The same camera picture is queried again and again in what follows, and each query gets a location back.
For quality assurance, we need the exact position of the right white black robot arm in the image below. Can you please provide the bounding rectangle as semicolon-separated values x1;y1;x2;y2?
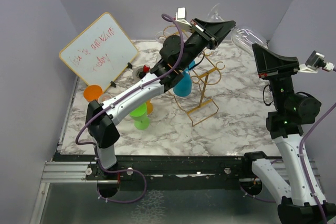
241;44;335;223

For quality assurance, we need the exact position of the green goblet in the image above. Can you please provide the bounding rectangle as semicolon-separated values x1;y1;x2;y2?
130;103;150;130

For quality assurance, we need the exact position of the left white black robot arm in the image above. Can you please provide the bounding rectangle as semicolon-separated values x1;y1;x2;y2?
85;14;236;179

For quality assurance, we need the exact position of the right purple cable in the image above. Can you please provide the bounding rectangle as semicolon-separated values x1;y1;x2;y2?
240;63;336;224

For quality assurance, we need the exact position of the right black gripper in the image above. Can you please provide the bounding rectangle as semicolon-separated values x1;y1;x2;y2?
251;42;299;111

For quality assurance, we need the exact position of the clear wine glass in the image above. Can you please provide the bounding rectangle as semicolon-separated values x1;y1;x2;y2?
155;31;170;44

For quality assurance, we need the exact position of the blue goblet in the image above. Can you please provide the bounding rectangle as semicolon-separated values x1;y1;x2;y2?
173;60;195;97

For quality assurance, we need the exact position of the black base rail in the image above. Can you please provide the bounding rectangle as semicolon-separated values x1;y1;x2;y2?
53;152;266;190

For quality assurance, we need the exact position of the aluminium extrusion rail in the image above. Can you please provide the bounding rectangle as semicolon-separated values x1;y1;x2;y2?
41;162;118;184

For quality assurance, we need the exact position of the gold wire glass rack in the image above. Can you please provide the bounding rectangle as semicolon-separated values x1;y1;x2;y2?
157;25;226;127

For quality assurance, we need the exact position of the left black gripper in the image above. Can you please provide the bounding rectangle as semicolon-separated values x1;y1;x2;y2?
180;18;236;71

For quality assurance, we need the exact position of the yellow goblet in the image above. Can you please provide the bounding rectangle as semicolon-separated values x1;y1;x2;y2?
146;100;154;115

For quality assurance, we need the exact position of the grey holder with marker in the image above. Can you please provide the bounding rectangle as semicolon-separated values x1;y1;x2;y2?
133;65;151;80

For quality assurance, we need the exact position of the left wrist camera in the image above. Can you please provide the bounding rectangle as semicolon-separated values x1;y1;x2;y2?
174;7;192;31

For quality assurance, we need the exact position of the orange cup left back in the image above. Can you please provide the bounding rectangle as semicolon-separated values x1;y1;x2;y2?
83;85;103;102

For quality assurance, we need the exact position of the whiteboard with red writing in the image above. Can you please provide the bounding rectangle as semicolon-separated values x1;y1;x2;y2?
59;12;139;91

